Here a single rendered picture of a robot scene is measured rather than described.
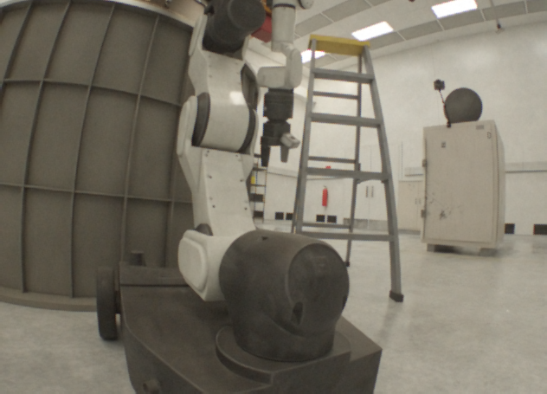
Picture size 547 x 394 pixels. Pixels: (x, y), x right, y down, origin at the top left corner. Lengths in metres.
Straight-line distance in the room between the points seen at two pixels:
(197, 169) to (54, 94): 0.69
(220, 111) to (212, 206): 0.23
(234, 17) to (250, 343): 0.73
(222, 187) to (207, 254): 0.22
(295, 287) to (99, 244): 0.86
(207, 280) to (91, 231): 0.69
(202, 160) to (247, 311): 0.41
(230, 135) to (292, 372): 0.55
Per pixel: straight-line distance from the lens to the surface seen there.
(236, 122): 0.74
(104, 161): 1.12
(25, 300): 1.13
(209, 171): 0.69
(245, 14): 0.84
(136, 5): 1.30
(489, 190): 3.51
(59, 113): 1.17
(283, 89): 0.85
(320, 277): 0.38
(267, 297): 0.38
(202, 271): 0.50
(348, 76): 1.81
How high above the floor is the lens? 0.39
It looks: 4 degrees up
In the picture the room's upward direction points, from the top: 4 degrees clockwise
